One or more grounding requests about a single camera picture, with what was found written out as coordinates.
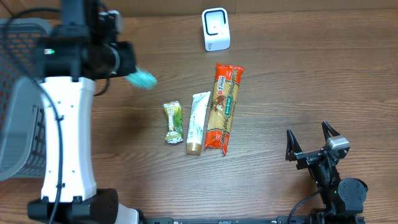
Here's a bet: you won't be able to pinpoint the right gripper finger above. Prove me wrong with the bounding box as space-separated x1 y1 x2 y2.
285 129 303 161
322 120 340 141

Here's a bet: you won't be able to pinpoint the teal wet wipes packet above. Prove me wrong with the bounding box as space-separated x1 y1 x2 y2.
125 67 157 90

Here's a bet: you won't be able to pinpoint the green snack packet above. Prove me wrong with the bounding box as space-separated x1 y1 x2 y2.
164 101 183 144

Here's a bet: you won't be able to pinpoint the orange spaghetti packet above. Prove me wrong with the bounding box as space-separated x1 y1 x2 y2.
204 63 244 156

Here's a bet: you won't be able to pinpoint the white cream tube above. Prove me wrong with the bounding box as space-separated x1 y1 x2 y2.
186 91 211 156

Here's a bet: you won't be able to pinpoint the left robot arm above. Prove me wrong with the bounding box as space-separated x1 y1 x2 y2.
27 1 141 224

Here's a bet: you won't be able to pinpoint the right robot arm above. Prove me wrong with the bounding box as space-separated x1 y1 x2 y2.
285 121 368 223

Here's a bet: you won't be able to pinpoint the white barcode scanner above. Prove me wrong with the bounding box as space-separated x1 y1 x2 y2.
201 7 231 52

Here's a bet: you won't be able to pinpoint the grey plastic basket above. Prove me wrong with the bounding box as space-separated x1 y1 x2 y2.
1 18 51 181

